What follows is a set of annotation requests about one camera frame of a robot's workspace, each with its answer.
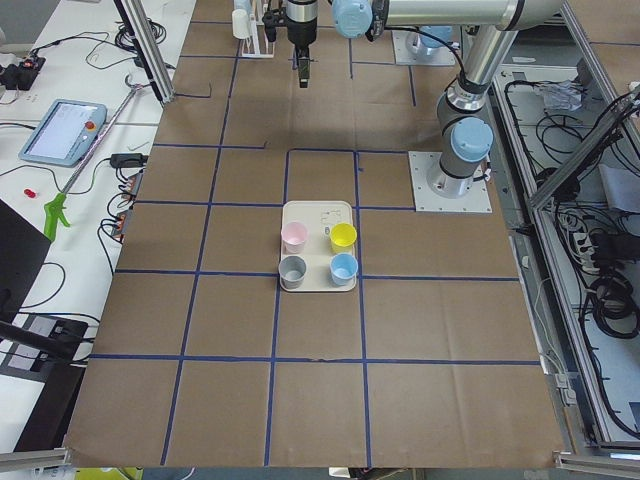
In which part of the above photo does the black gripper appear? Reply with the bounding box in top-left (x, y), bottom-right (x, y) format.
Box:
top-left (285, 18), bottom-right (317, 88)

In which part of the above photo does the pale green plastic cup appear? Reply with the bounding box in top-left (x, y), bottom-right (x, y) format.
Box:
top-left (232, 8), bottom-right (251, 40)

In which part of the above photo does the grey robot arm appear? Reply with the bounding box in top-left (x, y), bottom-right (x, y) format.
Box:
top-left (293, 26), bottom-right (463, 88)
top-left (331, 0), bottom-right (562, 199)

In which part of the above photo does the pink plastic cup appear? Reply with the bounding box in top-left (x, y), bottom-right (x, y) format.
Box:
top-left (281, 221), bottom-right (308, 254)

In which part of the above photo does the yellow plastic cup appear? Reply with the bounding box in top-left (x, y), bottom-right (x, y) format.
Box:
top-left (329, 223), bottom-right (357, 254)

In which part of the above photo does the grey plastic cup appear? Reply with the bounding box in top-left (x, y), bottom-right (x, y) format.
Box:
top-left (278, 255), bottom-right (307, 291)

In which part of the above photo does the light blue plastic cup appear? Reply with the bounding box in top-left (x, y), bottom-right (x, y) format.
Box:
top-left (330, 252), bottom-right (358, 286)

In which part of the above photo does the cream rabbit print tray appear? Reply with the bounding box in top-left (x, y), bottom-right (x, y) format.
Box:
top-left (279, 200), bottom-right (357, 293)

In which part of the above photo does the blue teach pendant tablet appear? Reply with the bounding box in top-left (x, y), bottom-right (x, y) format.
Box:
top-left (18, 99), bottom-right (107, 167)

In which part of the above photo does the white wire cup rack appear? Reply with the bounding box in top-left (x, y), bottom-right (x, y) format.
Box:
top-left (233, 0), bottom-right (275, 59)

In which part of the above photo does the aluminium frame post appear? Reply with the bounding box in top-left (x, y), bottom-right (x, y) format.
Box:
top-left (114, 0), bottom-right (175, 105)

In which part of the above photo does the green handled reacher grabber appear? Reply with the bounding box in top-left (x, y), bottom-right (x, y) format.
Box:
top-left (42, 73), bottom-right (146, 242)

